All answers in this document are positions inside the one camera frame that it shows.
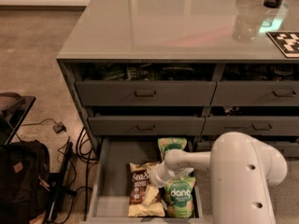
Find grey top left drawer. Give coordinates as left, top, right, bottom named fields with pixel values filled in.
left=75, top=80, right=216, bottom=106

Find black power adapter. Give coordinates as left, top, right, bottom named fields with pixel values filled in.
left=53, top=121, right=66, bottom=133

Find grey bottom right drawer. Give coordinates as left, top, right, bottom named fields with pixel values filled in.
left=196, top=141, right=299, bottom=158

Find grey middle right drawer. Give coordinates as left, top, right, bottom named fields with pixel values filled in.
left=202, top=116, right=299, bottom=136

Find grey drawer cabinet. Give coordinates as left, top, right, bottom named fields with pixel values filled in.
left=58, top=0, right=299, bottom=151

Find grey top right drawer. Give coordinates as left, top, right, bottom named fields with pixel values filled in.
left=211, top=81, right=299, bottom=106

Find brown sea salt chip bag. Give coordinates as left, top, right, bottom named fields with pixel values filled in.
left=128, top=162, right=165, bottom=217

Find black backpack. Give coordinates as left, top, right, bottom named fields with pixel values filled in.
left=0, top=140, right=50, bottom=224

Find open grey bottom drawer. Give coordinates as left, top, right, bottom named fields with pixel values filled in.
left=86, top=136, right=204, bottom=224

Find black white fiducial marker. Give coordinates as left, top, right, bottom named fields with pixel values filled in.
left=266, top=31, right=299, bottom=58

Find green dang bag front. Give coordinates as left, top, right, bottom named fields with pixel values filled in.
left=164, top=175, right=195, bottom=218

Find green dang bag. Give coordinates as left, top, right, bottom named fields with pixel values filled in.
left=158, top=137, right=187, bottom=160
left=164, top=175, right=195, bottom=218

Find black floor cables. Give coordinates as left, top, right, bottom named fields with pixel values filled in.
left=21, top=118, right=99, bottom=222

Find grey middle left drawer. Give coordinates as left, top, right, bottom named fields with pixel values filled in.
left=88, top=116, right=205, bottom=135

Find green dang bag back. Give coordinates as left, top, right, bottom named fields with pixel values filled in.
left=158, top=137, right=187, bottom=160

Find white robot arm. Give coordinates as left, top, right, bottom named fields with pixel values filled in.
left=149, top=132, right=288, bottom=224

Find black side table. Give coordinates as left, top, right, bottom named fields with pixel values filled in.
left=0, top=92, right=36, bottom=146

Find black stand leg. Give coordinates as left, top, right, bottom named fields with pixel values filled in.
left=45, top=142, right=73, bottom=224

